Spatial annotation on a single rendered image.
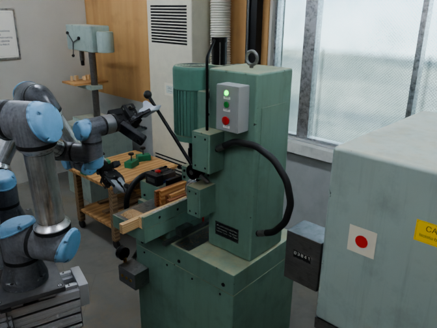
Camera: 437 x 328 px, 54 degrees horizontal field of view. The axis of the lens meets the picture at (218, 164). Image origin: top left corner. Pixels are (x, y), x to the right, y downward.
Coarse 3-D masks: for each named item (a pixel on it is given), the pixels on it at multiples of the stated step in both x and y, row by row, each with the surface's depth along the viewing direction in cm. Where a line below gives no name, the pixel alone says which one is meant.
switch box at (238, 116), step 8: (224, 88) 145; (232, 88) 143; (240, 88) 141; (248, 88) 145; (232, 96) 143; (240, 96) 142; (248, 96) 146; (232, 104) 144; (240, 104) 143; (248, 104) 147; (224, 112) 147; (232, 112) 145; (240, 112) 144; (248, 112) 148; (232, 120) 146; (240, 120) 145; (224, 128) 149; (232, 128) 147; (240, 128) 146
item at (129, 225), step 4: (156, 208) 178; (128, 220) 168; (132, 220) 168; (136, 220) 169; (120, 224) 165; (124, 224) 165; (128, 224) 166; (132, 224) 168; (136, 224) 170; (120, 228) 166; (124, 228) 165; (128, 228) 167; (132, 228) 169; (120, 232) 166; (124, 232) 166
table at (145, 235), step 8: (144, 200) 202; (152, 200) 195; (128, 208) 187; (136, 208) 187; (144, 208) 187; (152, 208) 187; (120, 216) 180; (176, 216) 181; (184, 216) 185; (192, 216) 189; (160, 224) 175; (168, 224) 179; (176, 224) 182; (128, 232) 177; (136, 232) 173; (144, 232) 169; (152, 232) 173; (160, 232) 176; (144, 240) 170
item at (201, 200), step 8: (192, 184) 167; (200, 184) 167; (208, 184) 167; (192, 192) 164; (200, 192) 162; (208, 192) 166; (192, 200) 165; (200, 200) 163; (208, 200) 167; (192, 208) 166; (200, 208) 164; (208, 208) 168; (200, 216) 165
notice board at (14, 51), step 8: (0, 8) 392; (8, 8) 397; (0, 16) 394; (8, 16) 399; (0, 24) 395; (8, 24) 401; (0, 32) 397; (8, 32) 402; (16, 32) 407; (0, 40) 399; (8, 40) 404; (16, 40) 409; (0, 48) 400; (8, 48) 406; (16, 48) 411; (0, 56) 402; (8, 56) 407; (16, 56) 412
